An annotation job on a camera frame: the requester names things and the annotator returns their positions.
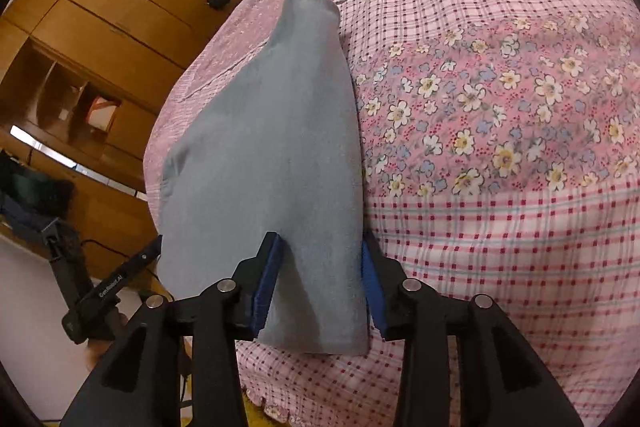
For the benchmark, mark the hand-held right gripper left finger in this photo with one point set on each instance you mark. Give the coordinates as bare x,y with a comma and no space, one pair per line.
267,287

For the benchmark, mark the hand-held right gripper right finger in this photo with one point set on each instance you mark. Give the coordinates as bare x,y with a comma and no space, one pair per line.
372,292

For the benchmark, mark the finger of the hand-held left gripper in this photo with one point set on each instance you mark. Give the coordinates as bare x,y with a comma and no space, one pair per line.
62,257

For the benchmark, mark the yellow cloth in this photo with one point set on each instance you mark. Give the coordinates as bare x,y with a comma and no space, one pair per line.
255,409

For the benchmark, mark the small black device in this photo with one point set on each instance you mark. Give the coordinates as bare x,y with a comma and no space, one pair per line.
219,1

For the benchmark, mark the red item in shelf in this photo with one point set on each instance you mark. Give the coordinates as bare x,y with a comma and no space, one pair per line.
102,112

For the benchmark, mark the grey-blue fleece pants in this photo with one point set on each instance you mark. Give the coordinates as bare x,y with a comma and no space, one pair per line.
280,157

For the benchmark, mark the person's left hand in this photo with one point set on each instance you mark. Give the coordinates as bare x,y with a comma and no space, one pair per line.
102,349

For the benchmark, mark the pink patchwork quilt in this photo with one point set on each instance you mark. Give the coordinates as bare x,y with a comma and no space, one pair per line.
500,232

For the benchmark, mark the wooden desk with shelves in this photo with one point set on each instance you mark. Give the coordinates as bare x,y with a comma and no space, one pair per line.
115,212

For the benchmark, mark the pile of dark clothes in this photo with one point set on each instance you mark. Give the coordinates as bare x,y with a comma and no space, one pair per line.
35,192

